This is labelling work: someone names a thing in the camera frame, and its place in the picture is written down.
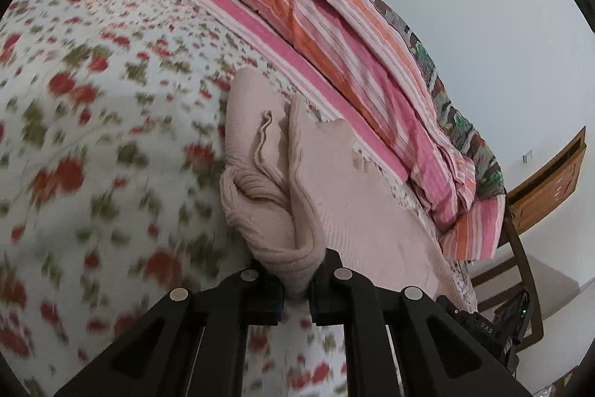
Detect dark floral blanket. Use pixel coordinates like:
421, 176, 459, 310
321, 0, 505, 200

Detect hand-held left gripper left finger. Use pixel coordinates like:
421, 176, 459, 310
53, 269, 285, 397

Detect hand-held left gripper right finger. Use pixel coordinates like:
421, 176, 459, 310
309, 248, 533, 397

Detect floral bed sheet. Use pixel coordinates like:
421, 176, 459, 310
0, 0, 479, 397

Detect pink orange striped quilt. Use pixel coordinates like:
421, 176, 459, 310
84, 0, 507, 260

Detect wooden door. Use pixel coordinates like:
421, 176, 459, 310
504, 127, 587, 235

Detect pink knit sweater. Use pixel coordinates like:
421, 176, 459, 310
219, 67, 479, 314

